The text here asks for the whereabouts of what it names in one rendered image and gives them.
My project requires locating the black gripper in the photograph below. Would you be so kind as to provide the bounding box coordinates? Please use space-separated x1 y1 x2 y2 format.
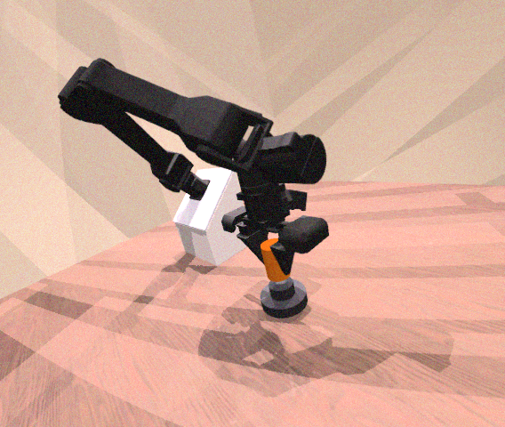
221 182 329 276

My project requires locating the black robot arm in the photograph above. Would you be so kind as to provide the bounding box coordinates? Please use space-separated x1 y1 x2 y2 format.
58 58 326 201

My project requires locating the orange knob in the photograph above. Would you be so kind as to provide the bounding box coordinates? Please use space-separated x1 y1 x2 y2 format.
261 238 291 282

